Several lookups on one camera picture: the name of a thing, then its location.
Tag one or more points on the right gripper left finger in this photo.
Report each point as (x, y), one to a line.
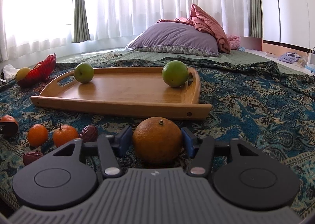
(110, 147)

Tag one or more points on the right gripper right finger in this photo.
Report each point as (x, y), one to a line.
(201, 151)

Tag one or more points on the red jujube date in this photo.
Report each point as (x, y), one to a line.
(89, 134)
(30, 157)

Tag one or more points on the large brownish orange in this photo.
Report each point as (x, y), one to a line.
(157, 140)

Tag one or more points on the small tangerine with stem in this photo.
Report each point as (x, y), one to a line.
(64, 134)

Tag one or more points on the small green apple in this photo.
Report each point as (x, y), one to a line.
(84, 73)

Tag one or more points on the large green apple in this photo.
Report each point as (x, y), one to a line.
(175, 73)

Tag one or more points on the wooden serving tray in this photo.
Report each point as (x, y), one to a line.
(126, 91)

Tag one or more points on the blue paisley blanket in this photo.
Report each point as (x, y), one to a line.
(259, 103)

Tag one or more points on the red glass fruit bowl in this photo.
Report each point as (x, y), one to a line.
(40, 72)

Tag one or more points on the purple pillow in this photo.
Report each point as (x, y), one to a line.
(170, 37)

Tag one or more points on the yellow lemon in bowl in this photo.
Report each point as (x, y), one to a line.
(22, 73)

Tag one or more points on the green striped curtain left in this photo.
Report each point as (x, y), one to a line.
(80, 29)

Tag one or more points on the green striped curtain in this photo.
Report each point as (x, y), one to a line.
(80, 29)
(256, 21)

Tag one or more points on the white plastic bag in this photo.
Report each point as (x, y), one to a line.
(9, 73)

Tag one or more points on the blue cloth on floor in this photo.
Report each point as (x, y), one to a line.
(289, 57)

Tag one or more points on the pink crumpled duvet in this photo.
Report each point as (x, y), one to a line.
(205, 23)

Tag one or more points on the white charger box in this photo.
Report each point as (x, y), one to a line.
(310, 66)

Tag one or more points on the green striped curtain right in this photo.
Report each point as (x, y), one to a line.
(256, 21)

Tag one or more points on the wooden bed frame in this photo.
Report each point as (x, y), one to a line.
(274, 48)

